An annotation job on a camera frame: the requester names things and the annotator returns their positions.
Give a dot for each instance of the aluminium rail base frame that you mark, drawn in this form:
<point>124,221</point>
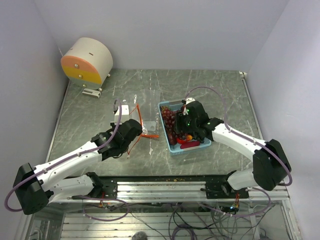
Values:
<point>168,208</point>

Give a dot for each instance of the white bracket block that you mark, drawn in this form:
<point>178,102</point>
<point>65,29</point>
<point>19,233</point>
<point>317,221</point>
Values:
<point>91,93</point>

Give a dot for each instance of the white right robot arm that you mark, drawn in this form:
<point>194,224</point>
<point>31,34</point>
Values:
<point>270,165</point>

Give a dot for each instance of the clear orange-zip bag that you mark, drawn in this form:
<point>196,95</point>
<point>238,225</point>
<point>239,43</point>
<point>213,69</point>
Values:
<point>143,107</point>

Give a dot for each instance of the light blue plastic basket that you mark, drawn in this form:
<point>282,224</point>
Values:
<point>176,149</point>

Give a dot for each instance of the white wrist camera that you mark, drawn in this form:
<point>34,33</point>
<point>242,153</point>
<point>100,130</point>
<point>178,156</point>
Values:
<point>123,115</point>
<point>188,100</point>

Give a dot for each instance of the round pastel drawer cabinet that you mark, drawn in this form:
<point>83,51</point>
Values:
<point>87,63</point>

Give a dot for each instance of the dark red grape bunch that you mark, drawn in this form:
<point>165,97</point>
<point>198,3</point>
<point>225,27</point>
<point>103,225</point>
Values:
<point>168,118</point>

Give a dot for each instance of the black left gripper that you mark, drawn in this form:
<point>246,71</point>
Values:
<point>119,125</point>

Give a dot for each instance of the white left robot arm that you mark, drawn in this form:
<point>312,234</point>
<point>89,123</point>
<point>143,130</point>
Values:
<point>38,186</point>

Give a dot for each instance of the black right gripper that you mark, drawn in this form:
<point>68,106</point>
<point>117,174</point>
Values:
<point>180,118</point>

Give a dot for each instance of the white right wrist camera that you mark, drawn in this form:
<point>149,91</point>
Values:
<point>188,100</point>

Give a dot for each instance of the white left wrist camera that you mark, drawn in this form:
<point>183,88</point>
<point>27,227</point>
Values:
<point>123,115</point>

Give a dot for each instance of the magenta eggplant toy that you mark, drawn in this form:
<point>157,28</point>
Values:
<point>189,144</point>

